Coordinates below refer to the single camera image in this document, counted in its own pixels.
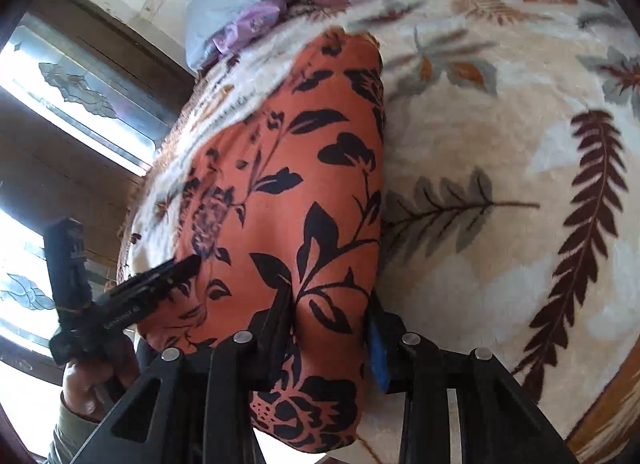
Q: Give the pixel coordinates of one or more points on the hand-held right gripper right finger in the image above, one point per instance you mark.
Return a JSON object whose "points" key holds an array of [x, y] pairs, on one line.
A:
{"points": [[378, 359]]}

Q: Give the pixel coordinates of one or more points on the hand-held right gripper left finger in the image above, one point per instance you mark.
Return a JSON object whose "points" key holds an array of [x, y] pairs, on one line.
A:
{"points": [[277, 329]]}

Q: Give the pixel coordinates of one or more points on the purple cloth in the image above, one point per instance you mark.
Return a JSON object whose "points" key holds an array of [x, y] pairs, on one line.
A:
{"points": [[250, 24]]}

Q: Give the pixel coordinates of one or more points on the person's left hand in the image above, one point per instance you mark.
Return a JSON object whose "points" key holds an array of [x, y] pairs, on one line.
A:
{"points": [[82, 384]]}

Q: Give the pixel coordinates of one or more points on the cream leaf-print fleece blanket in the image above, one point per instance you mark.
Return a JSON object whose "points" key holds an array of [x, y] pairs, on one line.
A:
{"points": [[500, 144]]}

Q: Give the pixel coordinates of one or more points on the wooden bed frame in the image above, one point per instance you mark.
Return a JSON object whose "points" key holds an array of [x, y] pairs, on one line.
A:
{"points": [[607, 419]]}

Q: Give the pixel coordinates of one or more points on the orange floral cloth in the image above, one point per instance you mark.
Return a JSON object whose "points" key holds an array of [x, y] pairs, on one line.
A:
{"points": [[280, 194]]}

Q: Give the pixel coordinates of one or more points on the person's left forearm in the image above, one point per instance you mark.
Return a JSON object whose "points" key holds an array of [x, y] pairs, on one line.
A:
{"points": [[70, 436]]}

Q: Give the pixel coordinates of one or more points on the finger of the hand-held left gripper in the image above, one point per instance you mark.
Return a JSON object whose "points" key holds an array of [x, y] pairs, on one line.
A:
{"points": [[165, 274]]}

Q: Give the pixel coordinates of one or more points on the wooden cabinet with glass panels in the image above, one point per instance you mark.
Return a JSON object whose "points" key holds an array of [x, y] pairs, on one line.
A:
{"points": [[90, 94]]}

